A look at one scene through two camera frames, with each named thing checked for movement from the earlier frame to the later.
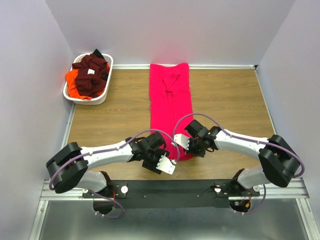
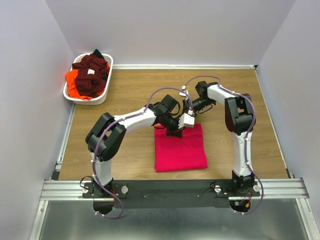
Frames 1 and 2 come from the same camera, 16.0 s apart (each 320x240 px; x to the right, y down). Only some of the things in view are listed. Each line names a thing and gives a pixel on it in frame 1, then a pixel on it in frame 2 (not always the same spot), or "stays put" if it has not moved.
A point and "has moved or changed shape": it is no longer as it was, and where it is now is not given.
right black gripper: x=201 y=153 to x=185 y=106
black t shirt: x=97 y=53 stays put
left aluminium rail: x=67 y=128 stays put
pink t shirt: x=171 y=108 has moved or changed shape
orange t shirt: x=71 y=77 stays put
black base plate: x=172 y=194 stays put
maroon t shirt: x=91 y=76 stays put
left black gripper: x=152 y=167 to x=176 y=132
